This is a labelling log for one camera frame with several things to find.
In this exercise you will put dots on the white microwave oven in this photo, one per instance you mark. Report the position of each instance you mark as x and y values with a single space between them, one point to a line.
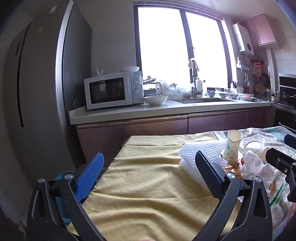
108 91

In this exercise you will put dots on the light stone kitchen countertop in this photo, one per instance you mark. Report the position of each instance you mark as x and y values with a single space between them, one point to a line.
138 111

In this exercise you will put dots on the hanging dark pan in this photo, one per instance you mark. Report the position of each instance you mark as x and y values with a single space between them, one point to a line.
265 79

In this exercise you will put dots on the white vertical pipe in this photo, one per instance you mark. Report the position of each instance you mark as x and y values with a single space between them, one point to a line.
270 69

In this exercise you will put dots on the steel kitchen faucet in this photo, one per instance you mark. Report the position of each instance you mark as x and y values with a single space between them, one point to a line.
196 91

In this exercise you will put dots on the hanging grater board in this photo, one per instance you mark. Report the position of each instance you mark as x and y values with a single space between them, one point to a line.
257 68

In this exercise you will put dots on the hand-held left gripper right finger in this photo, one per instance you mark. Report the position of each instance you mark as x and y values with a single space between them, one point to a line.
208 176

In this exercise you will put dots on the black countertop oven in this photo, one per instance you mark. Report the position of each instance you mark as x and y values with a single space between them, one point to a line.
288 90

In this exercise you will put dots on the knife and utensil holder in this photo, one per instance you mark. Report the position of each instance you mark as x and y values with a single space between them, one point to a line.
237 87

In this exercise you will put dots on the brown wall cabinet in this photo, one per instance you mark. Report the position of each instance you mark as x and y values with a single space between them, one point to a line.
261 30

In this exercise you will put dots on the kitchen sink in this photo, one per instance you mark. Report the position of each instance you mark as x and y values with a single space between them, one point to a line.
203 100

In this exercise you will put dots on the yellow checked tablecloth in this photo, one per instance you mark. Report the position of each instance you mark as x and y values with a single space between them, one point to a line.
143 185

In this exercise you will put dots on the large white bowl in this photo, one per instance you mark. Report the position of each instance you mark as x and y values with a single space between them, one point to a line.
155 100

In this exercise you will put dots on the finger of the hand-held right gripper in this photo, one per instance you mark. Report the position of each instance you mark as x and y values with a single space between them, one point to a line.
278 158
291 141

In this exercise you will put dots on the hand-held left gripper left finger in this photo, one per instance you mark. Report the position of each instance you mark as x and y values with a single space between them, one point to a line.
92 176

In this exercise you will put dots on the white wall rack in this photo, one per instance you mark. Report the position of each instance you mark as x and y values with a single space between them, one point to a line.
242 67

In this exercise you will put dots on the white soap bottle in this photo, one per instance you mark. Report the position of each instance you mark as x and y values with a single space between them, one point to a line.
199 87

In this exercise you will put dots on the electric kettle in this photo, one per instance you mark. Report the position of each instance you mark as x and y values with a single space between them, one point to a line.
156 89

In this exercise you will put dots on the pile of clear plastic containers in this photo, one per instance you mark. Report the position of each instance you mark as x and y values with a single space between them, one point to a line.
175 91

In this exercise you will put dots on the blue dotted paper cup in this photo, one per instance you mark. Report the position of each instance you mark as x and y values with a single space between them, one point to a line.
254 148
231 146

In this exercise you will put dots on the pink cloth on faucet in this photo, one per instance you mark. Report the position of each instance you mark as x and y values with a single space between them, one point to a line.
193 63

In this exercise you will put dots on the white water heater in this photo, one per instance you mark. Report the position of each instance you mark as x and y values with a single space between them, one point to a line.
242 39

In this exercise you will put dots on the silver refrigerator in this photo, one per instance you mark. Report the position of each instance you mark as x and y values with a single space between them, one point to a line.
46 92

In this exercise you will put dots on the orange snack wrapper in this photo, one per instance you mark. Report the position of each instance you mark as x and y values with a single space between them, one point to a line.
272 188

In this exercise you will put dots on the printed green white blanket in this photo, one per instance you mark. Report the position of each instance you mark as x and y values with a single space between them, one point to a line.
261 135

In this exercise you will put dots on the kitchen window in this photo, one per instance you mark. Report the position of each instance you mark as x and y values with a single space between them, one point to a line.
161 46

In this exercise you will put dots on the small white figurine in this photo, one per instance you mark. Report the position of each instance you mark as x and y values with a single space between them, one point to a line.
98 72

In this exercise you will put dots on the white plate with food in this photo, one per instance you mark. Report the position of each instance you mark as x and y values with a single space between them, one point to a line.
247 97

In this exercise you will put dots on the hanging round strainer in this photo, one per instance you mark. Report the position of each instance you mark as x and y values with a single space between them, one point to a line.
260 88

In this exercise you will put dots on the white waffle cloth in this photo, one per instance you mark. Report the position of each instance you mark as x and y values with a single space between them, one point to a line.
196 148

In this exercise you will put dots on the white tissue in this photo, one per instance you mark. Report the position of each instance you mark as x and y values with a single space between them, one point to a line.
254 166

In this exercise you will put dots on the brown base cabinet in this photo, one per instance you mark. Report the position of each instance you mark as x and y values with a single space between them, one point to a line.
138 127

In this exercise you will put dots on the brown snack wrapper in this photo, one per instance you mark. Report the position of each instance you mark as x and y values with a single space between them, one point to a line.
232 168

